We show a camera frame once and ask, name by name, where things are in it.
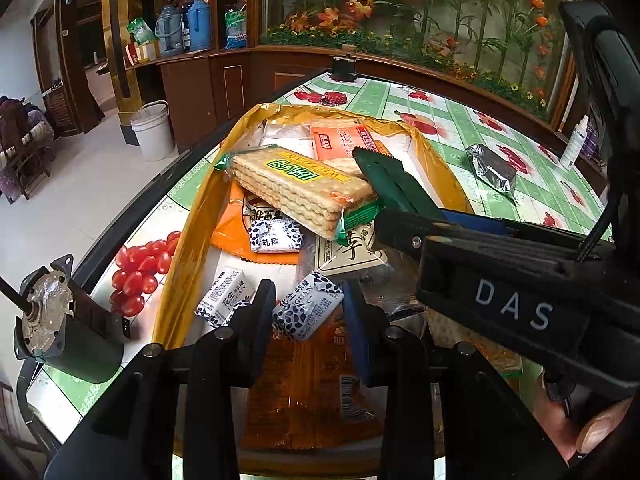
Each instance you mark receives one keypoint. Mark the orange round-label snack packet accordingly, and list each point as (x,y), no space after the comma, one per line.
(227,225)

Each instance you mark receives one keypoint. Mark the silver foil packet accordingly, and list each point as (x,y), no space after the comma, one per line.
(492,170)

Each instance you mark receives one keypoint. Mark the white and yellow box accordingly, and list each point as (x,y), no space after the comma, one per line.
(146,51)

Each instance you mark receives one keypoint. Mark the grey electric motor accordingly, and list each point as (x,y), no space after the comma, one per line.
(70,340)

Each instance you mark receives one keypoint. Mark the gold pillar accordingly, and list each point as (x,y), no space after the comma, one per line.
(112,35)

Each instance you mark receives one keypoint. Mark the wooden chair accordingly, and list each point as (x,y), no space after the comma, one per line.
(22,170)

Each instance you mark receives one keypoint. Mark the small black motor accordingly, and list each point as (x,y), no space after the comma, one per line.
(345,67)

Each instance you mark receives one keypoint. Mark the person's right hand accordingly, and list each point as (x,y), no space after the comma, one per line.
(600,427)

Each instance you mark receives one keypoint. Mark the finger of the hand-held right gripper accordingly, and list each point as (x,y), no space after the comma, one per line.
(400,230)
(475,221)

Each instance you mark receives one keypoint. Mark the white and blue candy packet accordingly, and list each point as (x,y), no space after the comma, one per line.
(275,235)
(307,307)
(222,297)

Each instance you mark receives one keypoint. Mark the wooden cabinet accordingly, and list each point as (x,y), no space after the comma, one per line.
(190,95)

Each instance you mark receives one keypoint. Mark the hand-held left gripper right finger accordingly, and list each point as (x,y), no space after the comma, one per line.
(357,325)

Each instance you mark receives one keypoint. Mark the yellow tray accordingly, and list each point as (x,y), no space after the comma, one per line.
(200,210)

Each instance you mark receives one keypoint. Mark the dark green packet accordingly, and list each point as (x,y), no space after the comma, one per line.
(395,185)

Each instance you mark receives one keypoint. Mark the glass flower display case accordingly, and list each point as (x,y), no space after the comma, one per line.
(425,10)

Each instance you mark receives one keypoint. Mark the wooden door frame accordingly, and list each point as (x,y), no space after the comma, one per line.
(75,60)

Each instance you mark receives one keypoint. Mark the white snack packet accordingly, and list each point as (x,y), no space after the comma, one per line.
(287,132)

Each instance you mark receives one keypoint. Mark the red box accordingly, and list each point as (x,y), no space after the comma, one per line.
(131,54)

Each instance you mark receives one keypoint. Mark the white plastic bottle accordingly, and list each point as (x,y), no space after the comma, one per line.
(574,145)

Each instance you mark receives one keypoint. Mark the orange cracker pack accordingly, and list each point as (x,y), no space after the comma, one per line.
(337,142)

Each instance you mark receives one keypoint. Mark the white plastic bucket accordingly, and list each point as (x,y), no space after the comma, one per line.
(152,132)

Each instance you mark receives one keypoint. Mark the green label cracker pack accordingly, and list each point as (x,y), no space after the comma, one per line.
(295,190)

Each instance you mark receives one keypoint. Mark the green bag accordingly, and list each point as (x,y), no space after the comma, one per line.
(140,30)

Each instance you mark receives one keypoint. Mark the beige paper snack packet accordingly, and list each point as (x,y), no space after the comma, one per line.
(350,255)

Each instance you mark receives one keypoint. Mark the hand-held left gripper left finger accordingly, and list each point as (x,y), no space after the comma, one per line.
(265,305)

